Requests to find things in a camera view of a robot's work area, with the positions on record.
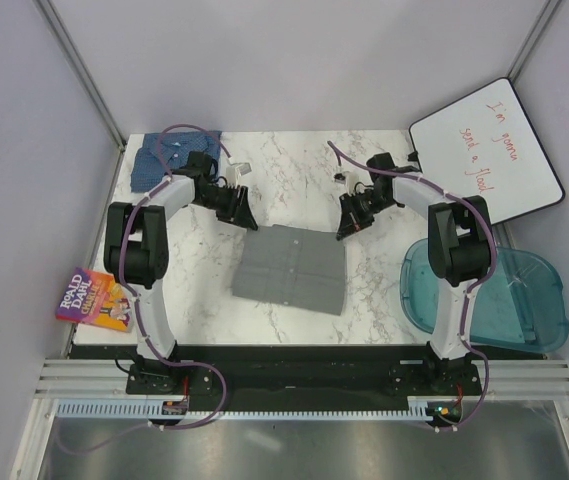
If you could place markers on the white slotted cable duct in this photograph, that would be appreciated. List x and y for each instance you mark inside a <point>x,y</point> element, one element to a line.
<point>156,409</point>

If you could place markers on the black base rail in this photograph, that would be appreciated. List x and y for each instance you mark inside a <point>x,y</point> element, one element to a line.
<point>305,376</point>

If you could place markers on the white whiteboard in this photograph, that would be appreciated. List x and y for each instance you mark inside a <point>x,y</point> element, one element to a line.
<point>484,144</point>

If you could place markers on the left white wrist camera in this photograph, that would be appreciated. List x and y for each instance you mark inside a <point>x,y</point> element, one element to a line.
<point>235,171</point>

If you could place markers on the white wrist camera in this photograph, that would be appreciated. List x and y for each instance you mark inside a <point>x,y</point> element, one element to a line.
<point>347,179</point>
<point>235,171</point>

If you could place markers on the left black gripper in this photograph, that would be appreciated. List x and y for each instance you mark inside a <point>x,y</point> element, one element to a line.
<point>238,211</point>

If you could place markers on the teal plastic bin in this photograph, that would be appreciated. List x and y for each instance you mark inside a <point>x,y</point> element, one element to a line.
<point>521,307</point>

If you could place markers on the aluminium frame post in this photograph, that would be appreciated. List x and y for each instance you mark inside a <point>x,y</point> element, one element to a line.
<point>55,24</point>
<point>532,39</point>

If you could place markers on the left aluminium frame post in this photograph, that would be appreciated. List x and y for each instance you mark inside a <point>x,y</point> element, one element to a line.
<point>55,24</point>

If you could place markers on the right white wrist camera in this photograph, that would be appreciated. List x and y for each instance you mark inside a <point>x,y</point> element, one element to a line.
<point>347,179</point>

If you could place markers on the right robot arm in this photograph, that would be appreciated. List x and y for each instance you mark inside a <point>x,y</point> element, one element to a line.
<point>461,251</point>

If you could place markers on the Roald Dahl book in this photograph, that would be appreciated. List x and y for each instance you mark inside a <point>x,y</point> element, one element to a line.
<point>95,299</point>

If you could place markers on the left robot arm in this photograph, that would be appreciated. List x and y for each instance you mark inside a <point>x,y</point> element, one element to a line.
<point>136,250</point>

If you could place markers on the right aluminium frame post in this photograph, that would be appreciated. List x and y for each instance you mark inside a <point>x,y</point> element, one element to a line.
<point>532,39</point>

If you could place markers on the blue checked folded shirt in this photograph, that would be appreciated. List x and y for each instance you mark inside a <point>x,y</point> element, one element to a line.
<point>147,169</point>

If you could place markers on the grey long sleeve shirt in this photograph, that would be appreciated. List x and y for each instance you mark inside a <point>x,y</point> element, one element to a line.
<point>293,267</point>

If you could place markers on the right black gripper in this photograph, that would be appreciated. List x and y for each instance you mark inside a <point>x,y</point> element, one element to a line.
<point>351,220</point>

